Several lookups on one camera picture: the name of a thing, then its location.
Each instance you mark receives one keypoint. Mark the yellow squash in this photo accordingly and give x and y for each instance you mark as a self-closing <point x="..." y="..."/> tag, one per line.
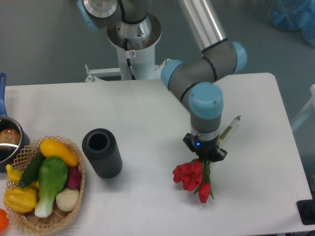
<point x="54" y="148"/>

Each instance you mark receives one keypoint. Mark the dark green cucumber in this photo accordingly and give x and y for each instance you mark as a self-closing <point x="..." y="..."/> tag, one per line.
<point x="31" y="172"/>

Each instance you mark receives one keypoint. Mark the white frame at right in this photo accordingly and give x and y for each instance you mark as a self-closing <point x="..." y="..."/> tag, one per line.
<point x="305" y="111"/>

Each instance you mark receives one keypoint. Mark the yellow bell pepper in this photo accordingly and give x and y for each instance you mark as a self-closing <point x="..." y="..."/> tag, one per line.
<point x="19" y="199"/>

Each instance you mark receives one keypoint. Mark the white garlic bulb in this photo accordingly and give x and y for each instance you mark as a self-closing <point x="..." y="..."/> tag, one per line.
<point x="67" y="199"/>

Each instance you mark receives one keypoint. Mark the green bok choy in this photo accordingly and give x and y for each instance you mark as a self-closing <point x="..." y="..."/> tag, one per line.
<point x="51" y="178"/>

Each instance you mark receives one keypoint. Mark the red radish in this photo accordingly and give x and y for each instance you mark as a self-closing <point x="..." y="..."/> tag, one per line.
<point x="74" y="178"/>

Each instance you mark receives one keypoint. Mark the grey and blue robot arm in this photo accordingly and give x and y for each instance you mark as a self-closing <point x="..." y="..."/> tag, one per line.
<point x="192" y="84"/>

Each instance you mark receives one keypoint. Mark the black device at edge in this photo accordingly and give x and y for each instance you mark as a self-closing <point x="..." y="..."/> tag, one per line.
<point x="306" y="209"/>

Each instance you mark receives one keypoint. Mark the woven wicker basket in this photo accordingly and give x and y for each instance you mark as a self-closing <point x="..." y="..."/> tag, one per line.
<point x="30" y="224"/>

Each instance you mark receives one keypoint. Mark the blue plastic bag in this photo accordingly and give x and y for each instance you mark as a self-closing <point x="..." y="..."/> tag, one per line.
<point x="294" y="15"/>

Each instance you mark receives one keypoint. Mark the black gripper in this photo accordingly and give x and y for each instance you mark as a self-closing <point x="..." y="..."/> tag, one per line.
<point x="207" y="149"/>

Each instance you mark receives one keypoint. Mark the orange bell pepper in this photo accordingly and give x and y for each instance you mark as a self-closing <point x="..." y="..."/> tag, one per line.
<point x="3" y="220"/>

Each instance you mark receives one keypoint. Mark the dark grey ribbed vase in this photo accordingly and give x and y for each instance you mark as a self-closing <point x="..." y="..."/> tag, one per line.
<point x="101" y="149"/>

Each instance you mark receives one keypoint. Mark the blue handled saucepan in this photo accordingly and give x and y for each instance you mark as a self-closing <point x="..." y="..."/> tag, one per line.
<point x="12" y="136"/>

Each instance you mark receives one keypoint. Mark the red tulip bouquet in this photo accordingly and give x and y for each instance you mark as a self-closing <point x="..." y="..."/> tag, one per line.
<point x="195" y="174"/>

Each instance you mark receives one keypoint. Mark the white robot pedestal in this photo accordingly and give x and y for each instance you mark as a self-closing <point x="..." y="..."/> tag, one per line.
<point x="136" y="50"/>

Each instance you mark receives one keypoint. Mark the small yellow gourd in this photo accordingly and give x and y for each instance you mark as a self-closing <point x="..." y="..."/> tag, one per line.
<point x="15" y="175"/>

